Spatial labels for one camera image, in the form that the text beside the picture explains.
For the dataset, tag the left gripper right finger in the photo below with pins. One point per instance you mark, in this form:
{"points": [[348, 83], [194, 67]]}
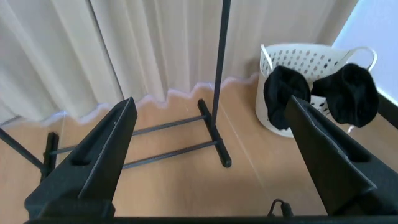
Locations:
{"points": [[342, 174]]}

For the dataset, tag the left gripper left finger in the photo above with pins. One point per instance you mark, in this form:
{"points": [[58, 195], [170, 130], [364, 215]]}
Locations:
{"points": [[93, 174]]}

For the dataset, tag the white laundry basket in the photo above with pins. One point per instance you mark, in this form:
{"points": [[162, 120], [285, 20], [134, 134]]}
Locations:
{"points": [[298, 59]]}

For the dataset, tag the black clothes rack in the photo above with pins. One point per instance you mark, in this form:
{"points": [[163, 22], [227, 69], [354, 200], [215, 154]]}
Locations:
{"points": [[219, 62]]}

